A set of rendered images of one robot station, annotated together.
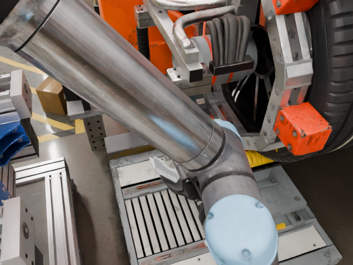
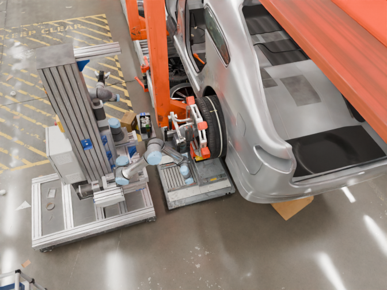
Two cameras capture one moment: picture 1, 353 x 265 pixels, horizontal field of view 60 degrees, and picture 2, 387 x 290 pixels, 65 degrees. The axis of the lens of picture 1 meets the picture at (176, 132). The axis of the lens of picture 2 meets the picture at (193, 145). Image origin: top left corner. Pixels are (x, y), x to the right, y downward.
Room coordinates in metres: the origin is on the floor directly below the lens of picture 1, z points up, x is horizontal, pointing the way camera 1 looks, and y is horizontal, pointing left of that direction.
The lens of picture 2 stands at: (-1.39, -0.12, 3.29)
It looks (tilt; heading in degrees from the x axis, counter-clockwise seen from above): 51 degrees down; 359
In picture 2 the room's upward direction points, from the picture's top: 2 degrees clockwise
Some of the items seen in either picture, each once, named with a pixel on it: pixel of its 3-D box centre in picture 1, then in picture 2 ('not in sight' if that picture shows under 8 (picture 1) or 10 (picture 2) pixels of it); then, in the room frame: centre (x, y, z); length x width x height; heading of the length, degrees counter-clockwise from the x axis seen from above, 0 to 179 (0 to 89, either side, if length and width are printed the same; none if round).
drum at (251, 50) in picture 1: (213, 60); (189, 131); (0.76, -0.10, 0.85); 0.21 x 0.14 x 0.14; 107
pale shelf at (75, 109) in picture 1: (83, 85); (145, 126); (1.20, 0.44, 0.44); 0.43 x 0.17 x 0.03; 17
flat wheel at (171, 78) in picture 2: not in sight; (176, 72); (2.34, 0.12, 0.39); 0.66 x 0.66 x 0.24
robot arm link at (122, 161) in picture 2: not in sight; (122, 164); (0.23, 0.49, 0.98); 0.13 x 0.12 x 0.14; 6
